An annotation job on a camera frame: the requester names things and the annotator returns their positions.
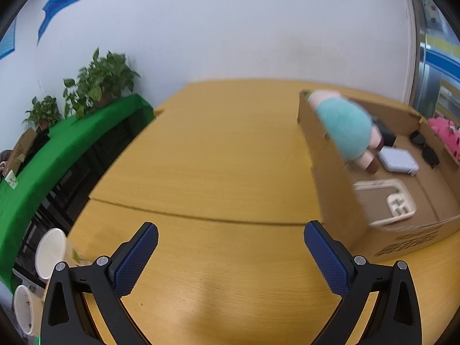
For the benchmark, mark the blue wall poster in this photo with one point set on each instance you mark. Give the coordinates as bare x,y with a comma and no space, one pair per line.
8,41

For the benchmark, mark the teal and pink plush toy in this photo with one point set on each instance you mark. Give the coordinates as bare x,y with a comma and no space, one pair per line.
345,122

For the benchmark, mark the clear phone case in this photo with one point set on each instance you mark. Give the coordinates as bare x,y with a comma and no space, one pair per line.
375,184

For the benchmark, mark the cardboard box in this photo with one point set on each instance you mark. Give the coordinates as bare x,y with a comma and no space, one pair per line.
334,194

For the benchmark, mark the small potted plant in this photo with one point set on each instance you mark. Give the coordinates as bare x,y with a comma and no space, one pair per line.
43,111

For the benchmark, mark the green table cloth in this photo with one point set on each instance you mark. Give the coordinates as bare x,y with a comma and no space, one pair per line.
72,133

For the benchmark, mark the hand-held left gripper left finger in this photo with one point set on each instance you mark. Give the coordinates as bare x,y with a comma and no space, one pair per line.
138,258

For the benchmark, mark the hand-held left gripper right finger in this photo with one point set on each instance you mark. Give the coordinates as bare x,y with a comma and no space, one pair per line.
323,255

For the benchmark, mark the black sunglasses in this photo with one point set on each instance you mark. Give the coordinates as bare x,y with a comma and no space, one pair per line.
429,156

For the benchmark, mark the small black box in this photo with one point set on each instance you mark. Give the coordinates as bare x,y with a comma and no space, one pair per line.
386,133

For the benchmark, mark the pale blue folding phone stand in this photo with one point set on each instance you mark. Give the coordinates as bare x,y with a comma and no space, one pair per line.
397,160

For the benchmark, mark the large potted plant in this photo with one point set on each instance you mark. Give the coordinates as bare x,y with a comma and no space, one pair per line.
104,75

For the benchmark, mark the wooden desk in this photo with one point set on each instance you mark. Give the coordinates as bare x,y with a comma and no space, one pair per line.
215,151

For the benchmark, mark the glass door with blue band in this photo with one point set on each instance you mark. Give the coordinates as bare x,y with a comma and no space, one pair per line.
431,64

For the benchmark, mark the brown cardboard piece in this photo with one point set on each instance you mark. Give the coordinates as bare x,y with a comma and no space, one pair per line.
21,147

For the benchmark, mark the white paper cup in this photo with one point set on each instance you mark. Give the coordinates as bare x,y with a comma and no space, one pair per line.
50,251
24,311

